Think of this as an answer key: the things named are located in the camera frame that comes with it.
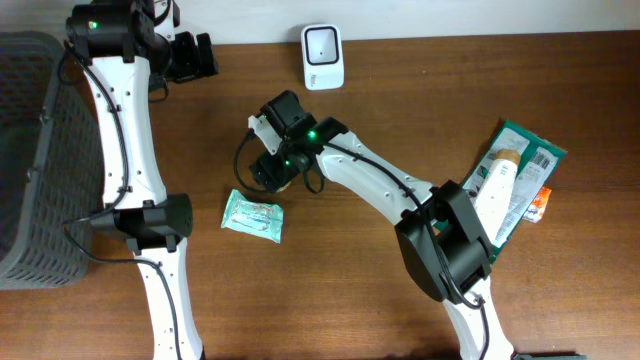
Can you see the light blue wipes pack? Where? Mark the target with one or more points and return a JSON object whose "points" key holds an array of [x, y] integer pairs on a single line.
{"points": [[256, 219]]}

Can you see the green lid jar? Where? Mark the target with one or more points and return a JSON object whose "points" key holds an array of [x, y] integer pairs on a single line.
{"points": [[285, 187]]}

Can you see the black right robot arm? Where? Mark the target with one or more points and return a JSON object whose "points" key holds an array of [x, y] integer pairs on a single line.
{"points": [[445, 247]]}

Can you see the orange tissue pack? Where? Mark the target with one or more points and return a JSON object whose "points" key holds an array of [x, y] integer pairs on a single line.
{"points": [[537, 208]]}

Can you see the dark grey plastic basket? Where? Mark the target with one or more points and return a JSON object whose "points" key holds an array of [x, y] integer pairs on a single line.
{"points": [[51, 166]]}

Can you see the cream lotion tube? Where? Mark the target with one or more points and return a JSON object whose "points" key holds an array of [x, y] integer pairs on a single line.
{"points": [[492, 202]]}

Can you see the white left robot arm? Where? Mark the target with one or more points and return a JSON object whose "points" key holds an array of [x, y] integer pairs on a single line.
{"points": [[127, 50]]}

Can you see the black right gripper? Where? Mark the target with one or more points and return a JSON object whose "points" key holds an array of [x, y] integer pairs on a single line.
{"points": [[262, 172]]}

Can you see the green 3M gloves package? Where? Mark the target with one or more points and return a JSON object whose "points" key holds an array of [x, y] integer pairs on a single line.
{"points": [[539, 159]]}

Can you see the white barcode scanner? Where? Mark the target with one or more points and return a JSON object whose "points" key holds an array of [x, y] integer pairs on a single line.
{"points": [[322, 57]]}

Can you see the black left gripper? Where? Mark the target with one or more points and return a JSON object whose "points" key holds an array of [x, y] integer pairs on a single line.
{"points": [[193, 66]]}

